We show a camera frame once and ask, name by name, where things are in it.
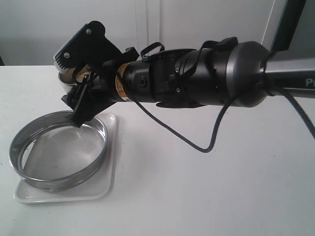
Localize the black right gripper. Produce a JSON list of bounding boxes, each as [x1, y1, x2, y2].
[[62, 21, 157, 127]]

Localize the stainless steel cup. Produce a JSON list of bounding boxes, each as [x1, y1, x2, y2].
[[58, 68, 77, 93]]

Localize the round stainless steel sieve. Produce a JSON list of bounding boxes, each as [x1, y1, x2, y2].
[[9, 111, 109, 191]]

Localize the white rectangular plastic tray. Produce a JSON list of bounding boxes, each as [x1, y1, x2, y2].
[[13, 113, 119, 204]]

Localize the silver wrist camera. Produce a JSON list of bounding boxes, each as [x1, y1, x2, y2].
[[53, 28, 84, 74]]

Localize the black braided cable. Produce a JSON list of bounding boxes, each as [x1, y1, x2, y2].
[[115, 71, 237, 153]]

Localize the dark door frame post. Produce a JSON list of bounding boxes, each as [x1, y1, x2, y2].
[[271, 0, 307, 51]]

